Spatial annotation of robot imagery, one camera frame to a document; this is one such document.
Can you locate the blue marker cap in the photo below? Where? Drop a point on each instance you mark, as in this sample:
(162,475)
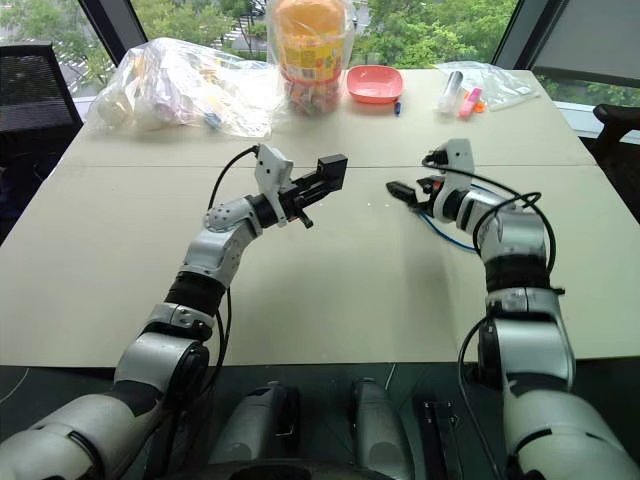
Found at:
(398,108)

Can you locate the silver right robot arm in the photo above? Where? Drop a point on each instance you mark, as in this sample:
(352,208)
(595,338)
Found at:
(530,350)

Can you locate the clear plastic tube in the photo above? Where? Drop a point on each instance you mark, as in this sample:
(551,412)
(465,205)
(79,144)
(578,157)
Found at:
(450,91)

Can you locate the dark window frame post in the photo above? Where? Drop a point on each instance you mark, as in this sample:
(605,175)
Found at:
(120,30)

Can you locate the clear jar of sweets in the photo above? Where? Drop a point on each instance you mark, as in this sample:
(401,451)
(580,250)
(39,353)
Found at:
(312,55)

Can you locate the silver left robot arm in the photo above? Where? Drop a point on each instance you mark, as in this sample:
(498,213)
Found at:
(150,350)

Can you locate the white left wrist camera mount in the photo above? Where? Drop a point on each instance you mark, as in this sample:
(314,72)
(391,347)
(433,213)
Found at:
(271,169)

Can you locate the black mesh office chair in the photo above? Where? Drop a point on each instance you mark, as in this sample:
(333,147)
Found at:
(30,90)

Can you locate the clear plastic bag of items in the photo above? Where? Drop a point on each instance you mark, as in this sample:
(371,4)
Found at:
(175,90)

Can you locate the grey window blind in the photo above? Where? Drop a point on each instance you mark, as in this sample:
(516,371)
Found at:
(590,35)

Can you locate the dark wooden chair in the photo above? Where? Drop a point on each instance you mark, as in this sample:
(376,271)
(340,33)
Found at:
(617,135)

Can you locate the pink plastic bowl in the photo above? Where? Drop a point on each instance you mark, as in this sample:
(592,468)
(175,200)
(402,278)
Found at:
(375,84)

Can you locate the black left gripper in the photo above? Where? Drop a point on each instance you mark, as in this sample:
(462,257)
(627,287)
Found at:
(295,199)

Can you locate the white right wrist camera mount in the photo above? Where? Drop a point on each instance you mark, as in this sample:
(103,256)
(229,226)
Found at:
(459,154)

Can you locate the clear flat zip bag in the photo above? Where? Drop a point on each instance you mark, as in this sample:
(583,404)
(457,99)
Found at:
(505,87)

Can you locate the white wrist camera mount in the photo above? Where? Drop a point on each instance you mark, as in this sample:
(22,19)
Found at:
(459,154)
(271,169)

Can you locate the grey rounded robot leg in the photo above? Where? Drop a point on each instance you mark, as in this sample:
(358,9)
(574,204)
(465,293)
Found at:
(380,430)
(255,425)

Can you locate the pink highlighter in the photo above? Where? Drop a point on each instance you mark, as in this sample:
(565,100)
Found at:
(469,102)

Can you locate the black flat bar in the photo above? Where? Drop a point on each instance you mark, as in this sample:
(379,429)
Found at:
(435,440)

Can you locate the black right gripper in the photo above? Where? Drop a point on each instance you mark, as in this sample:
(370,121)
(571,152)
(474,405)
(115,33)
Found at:
(428,189)

